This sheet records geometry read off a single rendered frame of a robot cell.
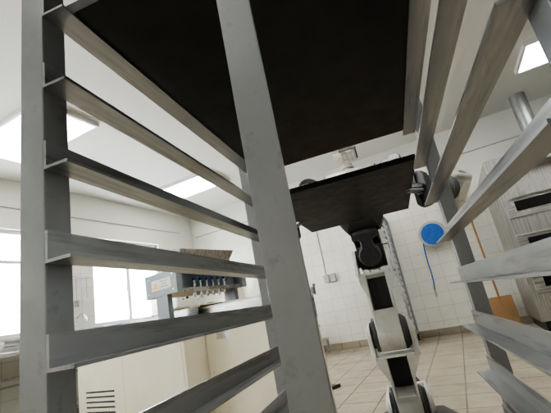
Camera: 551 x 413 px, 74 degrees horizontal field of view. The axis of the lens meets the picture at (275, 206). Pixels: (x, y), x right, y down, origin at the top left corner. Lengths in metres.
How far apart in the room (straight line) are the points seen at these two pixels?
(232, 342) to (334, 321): 4.09
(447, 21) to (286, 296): 0.34
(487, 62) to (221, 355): 2.37
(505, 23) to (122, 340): 0.44
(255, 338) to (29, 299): 2.04
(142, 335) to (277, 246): 0.24
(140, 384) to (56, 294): 2.54
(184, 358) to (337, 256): 4.27
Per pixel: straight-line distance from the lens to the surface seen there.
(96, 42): 0.53
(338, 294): 6.38
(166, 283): 2.62
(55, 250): 0.39
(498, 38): 0.36
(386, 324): 1.69
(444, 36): 0.49
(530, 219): 5.20
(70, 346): 0.39
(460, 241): 0.87
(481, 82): 0.41
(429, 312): 6.14
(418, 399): 1.85
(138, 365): 2.90
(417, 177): 1.30
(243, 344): 2.43
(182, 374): 2.57
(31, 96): 0.46
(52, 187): 0.41
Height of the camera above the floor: 0.78
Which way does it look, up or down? 16 degrees up
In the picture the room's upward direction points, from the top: 11 degrees counter-clockwise
